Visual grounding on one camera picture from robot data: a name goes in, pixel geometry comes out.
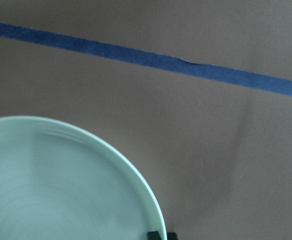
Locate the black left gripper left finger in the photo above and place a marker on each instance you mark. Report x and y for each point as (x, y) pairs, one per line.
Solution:
(153, 235)

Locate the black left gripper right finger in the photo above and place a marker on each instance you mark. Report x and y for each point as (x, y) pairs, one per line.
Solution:
(172, 236)

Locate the light green ceramic plate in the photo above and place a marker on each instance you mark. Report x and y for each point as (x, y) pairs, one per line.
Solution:
(60, 182)

